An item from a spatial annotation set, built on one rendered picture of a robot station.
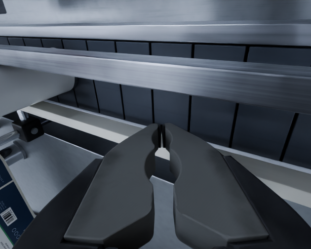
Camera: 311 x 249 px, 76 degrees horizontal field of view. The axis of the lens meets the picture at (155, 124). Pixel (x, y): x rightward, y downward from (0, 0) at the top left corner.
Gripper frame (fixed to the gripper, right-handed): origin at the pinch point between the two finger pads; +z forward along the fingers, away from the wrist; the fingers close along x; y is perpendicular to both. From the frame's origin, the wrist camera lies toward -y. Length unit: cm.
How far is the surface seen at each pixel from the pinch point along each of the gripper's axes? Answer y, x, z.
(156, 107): 1.6, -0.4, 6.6
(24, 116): 6.1, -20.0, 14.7
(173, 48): -3.9, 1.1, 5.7
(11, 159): 18.8, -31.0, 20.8
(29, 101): 0.6, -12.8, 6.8
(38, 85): -0.7, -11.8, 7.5
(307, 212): 13.0, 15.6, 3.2
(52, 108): 3.2, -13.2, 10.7
